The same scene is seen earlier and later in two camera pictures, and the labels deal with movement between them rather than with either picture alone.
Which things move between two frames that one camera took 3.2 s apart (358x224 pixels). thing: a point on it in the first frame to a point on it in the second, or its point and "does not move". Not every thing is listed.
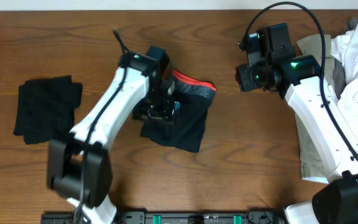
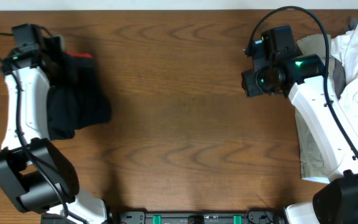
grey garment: x=339 y=73 does not move
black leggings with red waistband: x=192 y=96 to x=79 y=101
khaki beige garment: x=322 y=46 does not move
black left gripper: x=155 y=111 to x=55 y=58
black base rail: x=140 y=216 does not move
